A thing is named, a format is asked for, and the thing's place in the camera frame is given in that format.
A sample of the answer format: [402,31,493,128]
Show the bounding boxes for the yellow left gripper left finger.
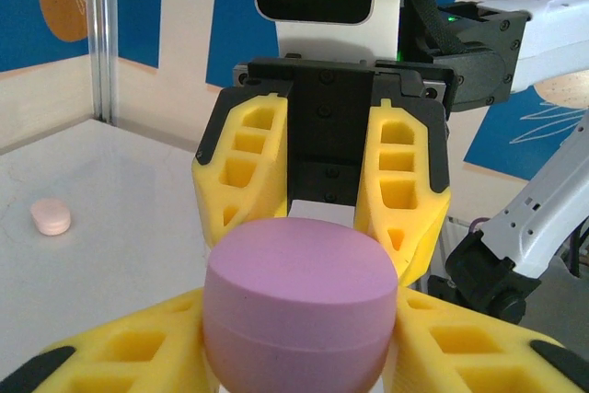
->
[0,286,223,393]

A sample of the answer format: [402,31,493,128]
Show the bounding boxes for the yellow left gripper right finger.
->
[381,289,589,393]

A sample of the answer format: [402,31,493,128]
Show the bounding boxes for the purple earbud charging case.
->
[202,217,399,392]

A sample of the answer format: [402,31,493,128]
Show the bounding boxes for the pink earbud charging case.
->
[29,197,73,237]

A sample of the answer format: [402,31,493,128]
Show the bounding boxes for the black braided right wrist cable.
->
[404,0,468,61]

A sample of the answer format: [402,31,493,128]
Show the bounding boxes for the aluminium frame post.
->
[84,0,120,126]

